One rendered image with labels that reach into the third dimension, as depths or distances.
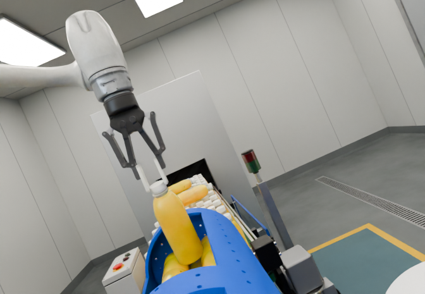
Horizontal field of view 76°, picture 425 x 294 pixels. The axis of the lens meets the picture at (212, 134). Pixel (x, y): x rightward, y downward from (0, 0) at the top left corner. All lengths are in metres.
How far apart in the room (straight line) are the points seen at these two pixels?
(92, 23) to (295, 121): 4.82
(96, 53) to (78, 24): 0.08
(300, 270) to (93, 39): 0.98
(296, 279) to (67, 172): 5.04
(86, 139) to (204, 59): 2.64
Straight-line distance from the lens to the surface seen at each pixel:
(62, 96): 5.78
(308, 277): 1.16
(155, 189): 0.67
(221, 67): 5.21
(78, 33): 0.71
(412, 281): 0.63
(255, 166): 1.28
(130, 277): 1.09
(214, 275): 0.44
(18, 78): 0.84
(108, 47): 0.69
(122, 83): 0.66
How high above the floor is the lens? 1.41
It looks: 1 degrees down
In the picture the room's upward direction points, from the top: 24 degrees counter-clockwise
